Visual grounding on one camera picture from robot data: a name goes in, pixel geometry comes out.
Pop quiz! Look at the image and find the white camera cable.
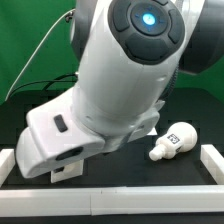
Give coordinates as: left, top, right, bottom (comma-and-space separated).
4, 9, 76, 103

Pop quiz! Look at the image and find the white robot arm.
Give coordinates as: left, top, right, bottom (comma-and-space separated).
16, 0, 224, 178

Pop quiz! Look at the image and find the white marker sheet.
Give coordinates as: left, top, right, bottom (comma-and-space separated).
147, 128, 157, 136

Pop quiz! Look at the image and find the white right border block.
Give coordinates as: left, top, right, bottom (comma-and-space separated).
200, 144, 224, 185

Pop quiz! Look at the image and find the white lamp base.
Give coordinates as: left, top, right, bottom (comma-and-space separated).
51, 160, 84, 183

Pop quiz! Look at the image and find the white border block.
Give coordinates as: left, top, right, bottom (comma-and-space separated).
0, 149, 15, 187
200, 144, 224, 185

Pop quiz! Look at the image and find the black cable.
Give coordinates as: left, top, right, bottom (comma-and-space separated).
6, 73, 79, 101

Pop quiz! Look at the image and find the white left border block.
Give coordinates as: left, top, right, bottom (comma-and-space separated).
0, 149, 15, 187

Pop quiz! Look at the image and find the white lamp bulb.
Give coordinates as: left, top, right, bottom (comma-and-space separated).
149, 122, 198, 161

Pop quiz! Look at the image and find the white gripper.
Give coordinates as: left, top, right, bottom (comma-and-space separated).
16, 88, 164, 178

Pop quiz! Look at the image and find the white front border rail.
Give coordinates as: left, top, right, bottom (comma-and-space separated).
0, 185, 224, 217

